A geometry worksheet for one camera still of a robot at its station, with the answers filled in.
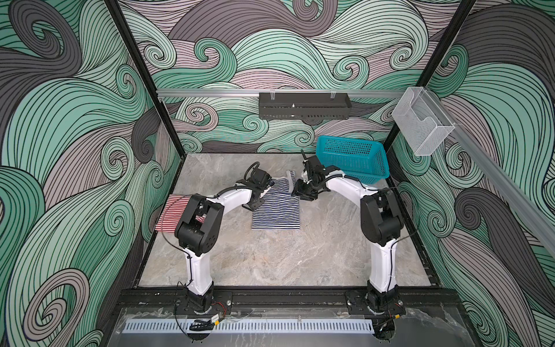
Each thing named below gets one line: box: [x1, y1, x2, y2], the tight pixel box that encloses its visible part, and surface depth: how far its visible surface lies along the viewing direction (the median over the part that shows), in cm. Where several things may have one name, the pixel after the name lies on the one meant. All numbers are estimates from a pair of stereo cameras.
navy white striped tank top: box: [251, 169, 300, 230], surface depth 99 cm
